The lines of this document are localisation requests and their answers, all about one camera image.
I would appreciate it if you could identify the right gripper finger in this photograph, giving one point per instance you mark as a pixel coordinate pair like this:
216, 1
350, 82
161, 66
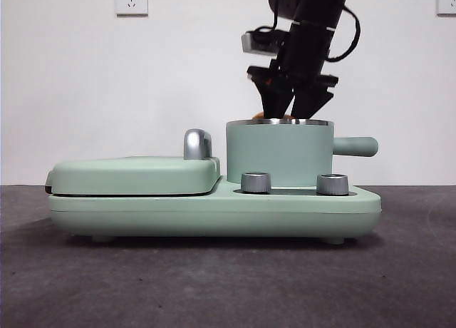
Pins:
274, 92
311, 100

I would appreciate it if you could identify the brown potato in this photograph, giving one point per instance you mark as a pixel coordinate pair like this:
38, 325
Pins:
258, 116

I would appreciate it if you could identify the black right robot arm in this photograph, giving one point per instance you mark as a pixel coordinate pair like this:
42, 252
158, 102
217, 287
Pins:
310, 39

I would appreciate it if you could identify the mint green grill lid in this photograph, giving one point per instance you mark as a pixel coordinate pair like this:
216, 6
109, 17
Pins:
124, 176

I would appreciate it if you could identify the silver control dial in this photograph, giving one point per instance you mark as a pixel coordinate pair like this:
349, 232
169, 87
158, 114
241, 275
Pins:
332, 184
256, 183

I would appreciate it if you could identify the mint green breakfast maker base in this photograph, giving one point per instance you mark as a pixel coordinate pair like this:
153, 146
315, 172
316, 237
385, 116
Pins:
213, 214

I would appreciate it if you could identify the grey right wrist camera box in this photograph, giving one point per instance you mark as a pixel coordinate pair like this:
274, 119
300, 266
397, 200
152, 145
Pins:
253, 44

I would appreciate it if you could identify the white wall socket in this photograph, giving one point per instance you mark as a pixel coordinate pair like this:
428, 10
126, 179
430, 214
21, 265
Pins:
131, 1
447, 1

